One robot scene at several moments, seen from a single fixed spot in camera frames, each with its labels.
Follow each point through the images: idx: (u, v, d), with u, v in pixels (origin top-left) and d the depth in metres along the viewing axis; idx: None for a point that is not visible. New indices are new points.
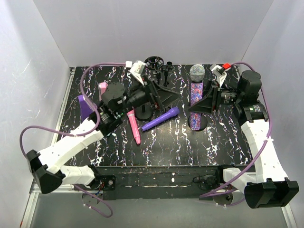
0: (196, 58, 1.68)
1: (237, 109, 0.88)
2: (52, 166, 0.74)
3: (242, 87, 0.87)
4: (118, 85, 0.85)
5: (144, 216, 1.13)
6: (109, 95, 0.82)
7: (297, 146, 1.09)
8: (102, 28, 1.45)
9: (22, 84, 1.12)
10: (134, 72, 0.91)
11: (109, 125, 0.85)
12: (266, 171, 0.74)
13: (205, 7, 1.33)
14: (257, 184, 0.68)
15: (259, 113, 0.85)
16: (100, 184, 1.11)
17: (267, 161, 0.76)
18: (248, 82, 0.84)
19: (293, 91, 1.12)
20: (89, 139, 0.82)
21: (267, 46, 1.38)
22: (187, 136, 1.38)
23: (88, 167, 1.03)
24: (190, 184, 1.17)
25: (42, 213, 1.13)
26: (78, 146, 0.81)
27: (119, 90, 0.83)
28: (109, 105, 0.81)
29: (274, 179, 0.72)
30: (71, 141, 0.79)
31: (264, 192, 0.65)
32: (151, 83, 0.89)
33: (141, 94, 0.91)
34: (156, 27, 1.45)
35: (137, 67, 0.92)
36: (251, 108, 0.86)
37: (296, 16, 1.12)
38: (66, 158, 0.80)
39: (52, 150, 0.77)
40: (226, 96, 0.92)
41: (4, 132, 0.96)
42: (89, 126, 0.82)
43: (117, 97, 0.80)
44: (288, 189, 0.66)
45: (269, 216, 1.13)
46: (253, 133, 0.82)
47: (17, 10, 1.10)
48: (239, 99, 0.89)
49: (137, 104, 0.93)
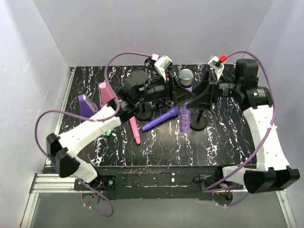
0: (196, 58, 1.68)
1: (240, 94, 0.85)
2: (71, 149, 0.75)
3: (240, 73, 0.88)
4: (141, 72, 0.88)
5: (144, 216, 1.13)
6: (132, 81, 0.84)
7: (296, 146, 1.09)
8: (102, 28, 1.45)
9: (22, 84, 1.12)
10: (159, 64, 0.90)
11: (128, 111, 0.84)
12: (269, 161, 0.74)
13: (205, 8, 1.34)
14: (259, 173, 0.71)
15: (262, 97, 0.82)
16: (100, 184, 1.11)
17: (270, 149, 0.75)
18: (245, 64, 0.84)
19: (293, 91, 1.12)
20: (107, 126, 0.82)
21: (267, 46, 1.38)
22: (187, 136, 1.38)
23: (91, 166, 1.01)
24: (190, 184, 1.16)
25: (42, 213, 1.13)
26: (97, 132, 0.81)
27: (143, 78, 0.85)
28: (130, 90, 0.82)
29: (276, 168, 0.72)
30: (90, 127, 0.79)
31: (266, 181, 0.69)
32: (173, 79, 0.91)
33: (161, 87, 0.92)
34: (156, 27, 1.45)
35: (163, 61, 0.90)
36: (254, 92, 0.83)
37: (297, 17, 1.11)
38: (86, 142, 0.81)
39: (72, 133, 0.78)
40: (224, 88, 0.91)
41: (4, 132, 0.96)
42: (108, 112, 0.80)
43: (140, 84, 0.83)
44: (289, 178, 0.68)
45: (268, 216, 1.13)
46: (257, 120, 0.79)
47: (17, 11, 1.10)
48: (239, 85, 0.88)
49: (153, 97, 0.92)
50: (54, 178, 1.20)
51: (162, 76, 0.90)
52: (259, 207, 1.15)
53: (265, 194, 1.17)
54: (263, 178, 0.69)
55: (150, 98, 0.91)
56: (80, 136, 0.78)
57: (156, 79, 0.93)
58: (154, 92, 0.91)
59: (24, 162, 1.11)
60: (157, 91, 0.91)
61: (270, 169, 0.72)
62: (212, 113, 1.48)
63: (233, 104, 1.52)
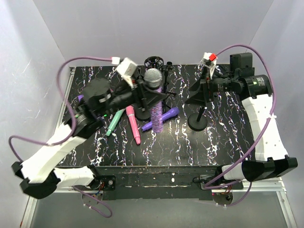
0: (196, 58, 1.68)
1: (239, 82, 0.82)
2: (33, 178, 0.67)
3: (235, 66, 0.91)
4: (102, 79, 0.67)
5: (144, 216, 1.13)
6: (91, 91, 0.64)
7: (296, 146, 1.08)
8: (102, 28, 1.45)
9: (22, 84, 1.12)
10: (122, 71, 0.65)
11: (88, 127, 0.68)
12: (268, 151, 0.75)
13: (204, 8, 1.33)
14: (258, 163, 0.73)
15: (263, 85, 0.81)
16: (100, 184, 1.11)
17: (269, 139, 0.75)
18: (239, 54, 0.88)
19: (293, 90, 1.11)
20: (70, 146, 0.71)
21: (266, 45, 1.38)
22: (187, 136, 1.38)
23: (87, 168, 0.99)
24: (190, 184, 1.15)
25: (42, 213, 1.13)
26: (58, 154, 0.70)
27: (103, 87, 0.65)
28: (89, 103, 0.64)
29: (275, 157, 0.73)
30: (48, 151, 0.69)
31: (265, 171, 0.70)
32: (141, 85, 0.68)
33: (128, 93, 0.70)
34: (156, 27, 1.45)
35: (128, 68, 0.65)
36: (254, 81, 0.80)
37: (296, 16, 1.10)
38: (52, 166, 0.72)
39: (31, 161, 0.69)
40: (219, 83, 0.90)
41: (4, 132, 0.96)
42: (64, 132, 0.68)
43: (99, 95, 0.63)
44: (287, 167, 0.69)
45: (268, 216, 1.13)
46: (256, 110, 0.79)
47: (17, 11, 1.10)
48: (236, 77, 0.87)
49: (120, 107, 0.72)
50: None
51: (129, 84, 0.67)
52: (259, 207, 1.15)
53: (264, 194, 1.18)
54: (262, 168, 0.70)
55: (117, 107, 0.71)
56: (39, 163, 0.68)
57: (122, 84, 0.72)
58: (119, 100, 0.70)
59: None
60: (123, 100, 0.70)
61: (269, 159, 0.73)
62: (212, 113, 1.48)
63: (233, 104, 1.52)
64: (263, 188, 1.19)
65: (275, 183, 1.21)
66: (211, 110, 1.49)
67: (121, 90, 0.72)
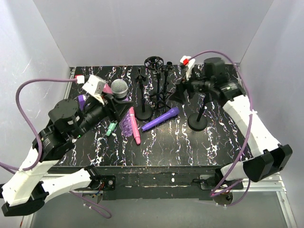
0: (196, 58, 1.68)
1: (215, 91, 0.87)
2: (12, 203, 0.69)
3: (209, 72, 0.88)
4: (71, 100, 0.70)
5: (144, 215, 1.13)
6: (59, 112, 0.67)
7: (296, 147, 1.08)
8: (102, 28, 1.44)
9: (22, 83, 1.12)
10: (93, 91, 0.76)
11: (56, 149, 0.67)
12: (261, 143, 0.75)
13: (204, 7, 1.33)
14: (257, 159, 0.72)
15: (235, 90, 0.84)
16: (100, 184, 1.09)
17: (258, 133, 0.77)
18: (213, 63, 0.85)
19: (293, 90, 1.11)
20: (43, 166, 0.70)
21: (266, 45, 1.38)
22: (187, 136, 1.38)
23: (82, 172, 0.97)
24: (190, 184, 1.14)
25: (42, 213, 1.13)
26: (31, 177, 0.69)
27: (71, 109, 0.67)
28: (57, 125, 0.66)
29: (270, 149, 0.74)
30: (21, 175, 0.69)
31: (266, 165, 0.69)
32: (112, 99, 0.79)
33: (98, 109, 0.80)
34: (156, 27, 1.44)
35: (97, 87, 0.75)
36: (228, 87, 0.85)
37: (296, 16, 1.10)
38: (30, 188, 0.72)
39: (9, 185, 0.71)
40: (194, 85, 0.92)
41: (4, 132, 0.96)
42: (35, 156, 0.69)
43: (67, 117, 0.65)
44: (284, 155, 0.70)
45: (268, 216, 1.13)
46: (238, 110, 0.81)
47: (17, 10, 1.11)
48: (212, 84, 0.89)
49: (93, 122, 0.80)
50: None
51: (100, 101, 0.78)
52: (259, 207, 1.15)
53: (264, 194, 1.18)
54: (262, 162, 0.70)
55: (89, 124, 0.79)
56: (14, 187, 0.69)
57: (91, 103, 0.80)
58: (91, 117, 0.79)
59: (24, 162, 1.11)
60: (94, 116, 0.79)
61: (265, 151, 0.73)
62: (212, 113, 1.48)
63: None
64: (263, 188, 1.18)
65: (275, 183, 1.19)
66: (211, 110, 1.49)
67: (91, 108, 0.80)
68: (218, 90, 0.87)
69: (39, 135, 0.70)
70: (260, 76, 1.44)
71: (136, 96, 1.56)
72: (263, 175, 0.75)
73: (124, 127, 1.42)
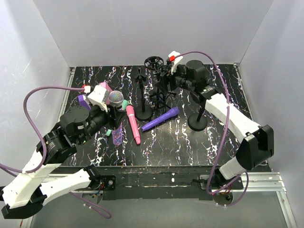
0: (196, 58, 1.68)
1: (194, 95, 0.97)
2: (12, 204, 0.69)
3: (192, 77, 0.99)
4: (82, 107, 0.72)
5: (144, 216, 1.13)
6: (70, 117, 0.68)
7: (296, 147, 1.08)
8: (101, 28, 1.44)
9: (22, 84, 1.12)
10: (100, 99, 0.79)
11: (60, 153, 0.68)
12: (242, 127, 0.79)
13: (204, 8, 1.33)
14: (242, 144, 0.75)
15: (212, 91, 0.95)
16: (100, 184, 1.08)
17: (237, 120, 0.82)
18: (195, 70, 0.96)
19: (293, 90, 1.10)
20: (46, 170, 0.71)
21: (266, 45, 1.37)
22: (187, 136, 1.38)
23: (81, 173, 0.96)
24: (190, 184, 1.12)
25: (42, 213, 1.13)
26: (33, 180, 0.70)
27: (83, 114, 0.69)
28: (67, 128, 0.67)
29: (251, 131, 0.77)
30: (23, 178, 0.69)
31: (250, 145, 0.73)
32: (114, 108, 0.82)
33: (101, 117, 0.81)
34: (156, 27, 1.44)
35: (104, 95, 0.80)
36: (204, 90, 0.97)
37: (296, 16, 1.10)
38: (32, 190, 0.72)
39: (11, 187, 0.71)
40: (177, 80, 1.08)
41: (4, 132, 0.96)
42: (38, 159, 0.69)
43: (79, 122, 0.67)
44: (265, 133, 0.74)
45: (268, 216, 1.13)
46: (216, 105, 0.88)
47: (17, 10, 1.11)
48: (193, 87, 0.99)
49: (96, 129, 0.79)
50: (54, 178, 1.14)
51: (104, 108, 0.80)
52: (259, 207, 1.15)
53: (264, 194, 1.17)
54: (247, 144, 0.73)
55: (93, 131, 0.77)
56: (16, 189, 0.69)
57: (94, 110, 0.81)
58: (96, 124, 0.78)
59: (24, 162, 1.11)
60: (98, 123, 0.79)
61: (247, 133, 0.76)
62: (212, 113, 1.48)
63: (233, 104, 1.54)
64: (263, 188, 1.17)
65: (275, 183, 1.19)
66: None
67: (94, 115, 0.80)
68: (198, 93, 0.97)
69: (43, 139, 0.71)
70: (260, 76, 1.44)
71: (136, 96, 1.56)
72: (254, 160, 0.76)
73: (115, 137, 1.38)
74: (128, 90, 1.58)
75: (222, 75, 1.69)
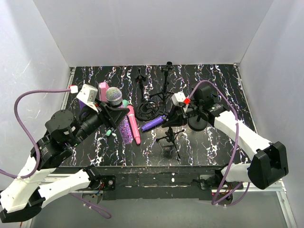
0: (196, 58, 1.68)
1: (202, 113, 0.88)
2: (9, 209, 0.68)
3: (197, 97, 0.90)
4: (67, 110, 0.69)
5: (144, 215, 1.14)
6: (54, 123, 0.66)
7: (296, 147, 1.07)
8: (101, 28, 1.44)
9: (22, 84, 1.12)
10: (86, 100, 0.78)
11: (53, 158, 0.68)
12: (251, 143, 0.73)
13: (204, 7, 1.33)
14: (252, 161, 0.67)
15: (221, 108, 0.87)
16: (100, 184, 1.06)
17: (247, 137, 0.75)
18: (200, 89, 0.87)
19: (294, 91, 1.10)
20: (42, 175, 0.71)
21: (266, 45, 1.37)
22: (187, 136, 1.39)
23: (82, 173, 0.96)
24: (190, 184, 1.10)
25: (42, 213, 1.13)
26: (30, 185, 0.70)
27: (67, 119, 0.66)
28: (52, 136, 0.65)
29: (262, 147, 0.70)
30: (19, 183, 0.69)
31: (261, 162, 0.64)
32: (106, 107, 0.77)
33: (94, 118, 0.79)
34: (156, 27, 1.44)
35: (89, 95, 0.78)
36: (213, 107, 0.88)
37: (296, 16, 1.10)
38: (27, 195, 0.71)
39: (7, 191, 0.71)
40: (190, 112, 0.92)
41: (4, 132, 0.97)
42: (32, 165, 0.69)
43: (63, 128, 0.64)
44: (278, 150, 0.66)
45: (268, 216, 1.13)
46: (225, 122, 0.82)
47: (18, 11, 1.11)
48: (200, 106, 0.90)
49: (90, 131, 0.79)
50: (54, 178, 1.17)
51: (94, 109, 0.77)
52: (259, 207, 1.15)
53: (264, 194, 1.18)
54: (259, 161, 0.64)
55: (86, 132, 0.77)
56: (13, 194, 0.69)
57: (86, 112, 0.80)
58: (88, 126, 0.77)
59: (23, 162, 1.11)
60: (90, 125, 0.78)
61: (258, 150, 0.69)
62: None
63: (233, 104, 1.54)
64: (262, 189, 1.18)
65: (276, 183, 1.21)
66: None
67: (87, 117, 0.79)
68: (206, 111, 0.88)
69: (37, 144, 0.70)
70: (260, 76, 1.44)
71: (136, 96, 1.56)
72: (268, 180, 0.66)
73: (123, 134, 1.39)
74: (128, 91, 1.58)
75: (222, 75, 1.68)
